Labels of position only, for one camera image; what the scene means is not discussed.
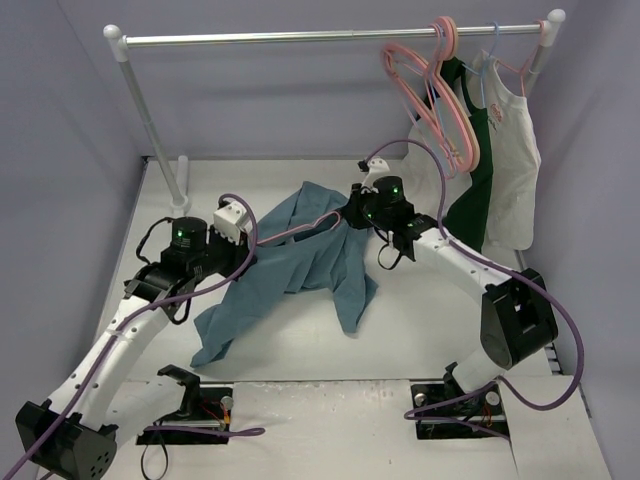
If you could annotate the pink hanger at rack end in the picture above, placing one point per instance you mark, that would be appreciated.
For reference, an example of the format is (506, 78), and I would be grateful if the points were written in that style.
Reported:
(523, 70)

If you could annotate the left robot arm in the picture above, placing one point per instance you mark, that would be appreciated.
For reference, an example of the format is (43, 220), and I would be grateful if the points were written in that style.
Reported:
(76, 432)

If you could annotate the blue t shirt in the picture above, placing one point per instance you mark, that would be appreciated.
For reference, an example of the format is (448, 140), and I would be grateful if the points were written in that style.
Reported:
(307, 261)

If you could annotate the white t shirt on hanger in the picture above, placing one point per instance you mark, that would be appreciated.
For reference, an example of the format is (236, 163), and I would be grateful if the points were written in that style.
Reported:
(515, 157)

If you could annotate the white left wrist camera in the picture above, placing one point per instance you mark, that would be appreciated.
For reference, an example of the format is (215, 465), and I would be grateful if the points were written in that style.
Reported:
(232, 220)

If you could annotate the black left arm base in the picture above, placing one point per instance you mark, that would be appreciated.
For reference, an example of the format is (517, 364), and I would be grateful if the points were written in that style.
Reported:
(212, 413)

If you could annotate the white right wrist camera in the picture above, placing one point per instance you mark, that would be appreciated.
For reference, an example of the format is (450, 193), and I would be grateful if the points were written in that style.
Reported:
(373, 169)

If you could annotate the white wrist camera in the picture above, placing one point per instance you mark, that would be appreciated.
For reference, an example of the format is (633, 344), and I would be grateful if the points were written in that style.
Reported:
(232, 220)
(373, 169)

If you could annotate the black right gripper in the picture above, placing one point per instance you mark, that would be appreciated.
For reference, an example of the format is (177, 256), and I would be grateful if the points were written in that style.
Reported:
(353, 211)

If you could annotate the pink hanger behind thick one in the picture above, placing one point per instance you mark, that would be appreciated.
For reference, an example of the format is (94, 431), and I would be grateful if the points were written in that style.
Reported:
(423, 110)

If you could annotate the thin pink wire hanger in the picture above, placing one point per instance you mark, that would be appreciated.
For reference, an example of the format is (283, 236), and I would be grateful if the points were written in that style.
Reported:
(304, 227)

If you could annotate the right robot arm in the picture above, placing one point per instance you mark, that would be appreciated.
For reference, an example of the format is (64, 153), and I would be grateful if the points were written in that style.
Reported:
(516, 320)

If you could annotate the blue wire hanger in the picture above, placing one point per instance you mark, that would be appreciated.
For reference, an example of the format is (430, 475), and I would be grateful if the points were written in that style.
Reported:
(482, 71)

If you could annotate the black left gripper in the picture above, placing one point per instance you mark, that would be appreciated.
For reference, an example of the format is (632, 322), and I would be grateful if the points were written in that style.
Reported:
(240, 255)

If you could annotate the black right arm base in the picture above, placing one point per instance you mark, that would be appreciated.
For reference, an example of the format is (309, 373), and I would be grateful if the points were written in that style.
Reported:
(440, 412)

